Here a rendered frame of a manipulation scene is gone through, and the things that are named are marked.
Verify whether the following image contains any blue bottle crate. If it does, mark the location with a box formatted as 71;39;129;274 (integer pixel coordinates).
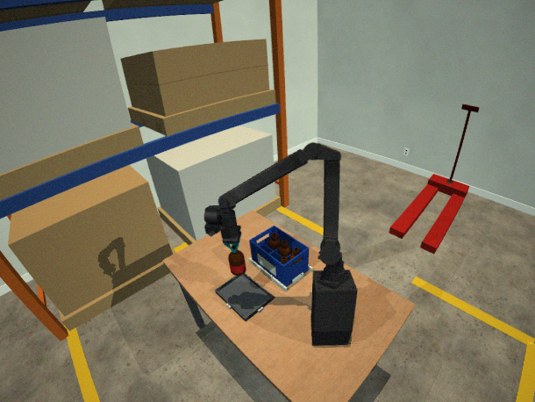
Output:
249;226;309;287

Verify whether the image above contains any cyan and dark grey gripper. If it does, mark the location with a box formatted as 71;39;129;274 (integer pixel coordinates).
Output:
222;223;241;253

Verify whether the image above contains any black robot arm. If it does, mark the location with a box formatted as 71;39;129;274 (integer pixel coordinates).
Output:
204;143;350;289

